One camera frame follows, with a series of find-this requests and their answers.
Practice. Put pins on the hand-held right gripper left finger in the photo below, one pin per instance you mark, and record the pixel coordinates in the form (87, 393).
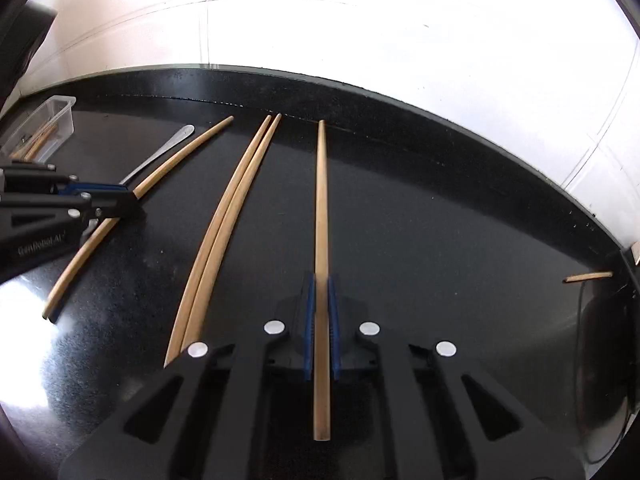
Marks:
(310, 330)

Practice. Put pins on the silver metal utensil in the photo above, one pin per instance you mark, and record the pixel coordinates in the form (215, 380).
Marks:
(182, 132)

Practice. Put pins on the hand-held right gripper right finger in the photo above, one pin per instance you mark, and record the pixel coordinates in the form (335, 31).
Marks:
(334, 330)

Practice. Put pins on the clear plastic container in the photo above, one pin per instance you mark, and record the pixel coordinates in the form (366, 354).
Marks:
(62, 110)

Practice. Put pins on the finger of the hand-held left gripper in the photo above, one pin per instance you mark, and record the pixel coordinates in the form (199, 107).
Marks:
(115, 205)
(90, 188)

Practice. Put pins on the wooden chopstick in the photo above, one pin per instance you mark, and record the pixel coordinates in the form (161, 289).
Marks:
(200, 139)
(42, 142)
(321, 210)
(205, 260)
(590, 276)
(216, 260)
(35, 136)

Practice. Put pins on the dark box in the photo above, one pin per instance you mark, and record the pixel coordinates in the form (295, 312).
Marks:
(25, 45)

